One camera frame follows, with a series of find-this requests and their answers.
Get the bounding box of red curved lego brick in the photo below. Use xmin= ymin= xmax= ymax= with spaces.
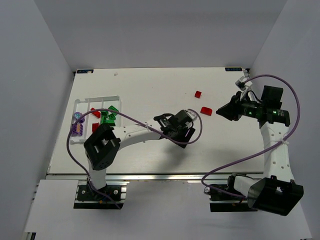
xmin=200 ymin=106 xmax=213 ymax=116

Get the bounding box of small red lego brick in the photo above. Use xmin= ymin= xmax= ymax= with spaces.
xmin=194 ymin=91 xmax=202 ymax=98

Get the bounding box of purple oval flower lego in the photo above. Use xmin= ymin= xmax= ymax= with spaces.
xmin=73 ymin=112 xmax=82 ymax=120

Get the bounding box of purple lego plate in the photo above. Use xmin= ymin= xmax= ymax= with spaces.
xmin=71 ymin=118 xmax=85 ymax=137

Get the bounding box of small green lego brick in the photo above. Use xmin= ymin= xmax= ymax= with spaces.
xmin=100 ymin=111 xmax=109 ymax=118

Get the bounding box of purple red flower lego figure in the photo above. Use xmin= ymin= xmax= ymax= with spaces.
xmin=92 ymin=122 xmax=100 ymax=133

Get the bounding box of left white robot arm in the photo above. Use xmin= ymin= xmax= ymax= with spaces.
xmin=84 ymin=109 xmax=198 ymax=190

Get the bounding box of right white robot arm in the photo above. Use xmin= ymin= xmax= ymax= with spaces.
xmin=216 ymin=85 xmax=304 ymax=216

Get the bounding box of right blue table sticker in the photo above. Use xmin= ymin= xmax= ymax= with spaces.
xmin=224 ymin=67 xmax=243 ymax=72

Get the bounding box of blue table sticker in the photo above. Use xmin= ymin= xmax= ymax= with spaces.
xmin=224 ymin=67 xmax=243 ymax=72
xmin=76 ymin=69 xmax=94 ymax=74

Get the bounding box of green square lego brick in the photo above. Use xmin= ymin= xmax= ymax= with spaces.
xmin=103 ymin=119 xmax=116 ymax=127

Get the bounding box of white divided sorting tray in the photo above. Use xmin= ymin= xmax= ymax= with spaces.
xmin=69 ymin=96 xmax=121 ymax=144

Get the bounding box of left blue table sticker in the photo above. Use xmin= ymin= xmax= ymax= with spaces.
xmin=76 ymin=69 xmax=94 ymax=74

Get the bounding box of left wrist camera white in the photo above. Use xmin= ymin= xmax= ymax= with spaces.
xmin=185 ymin=109 xmax=199 ymax=123

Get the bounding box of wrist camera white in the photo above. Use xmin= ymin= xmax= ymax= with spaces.
xmin=235 ymin=76 xmax=252 ymax=92
xmin=185 ymin=109 xmax=199 ymax=123

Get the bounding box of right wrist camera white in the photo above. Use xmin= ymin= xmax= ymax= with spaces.
xmin=235 ymin=76 xmax=252 ymax=92

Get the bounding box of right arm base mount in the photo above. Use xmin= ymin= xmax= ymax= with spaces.
xmin=203 ymin=173 xmax=257 ymax=213

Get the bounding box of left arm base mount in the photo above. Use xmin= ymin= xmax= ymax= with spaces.
xmin=73 ymin=183 xmax=127 ymax=210

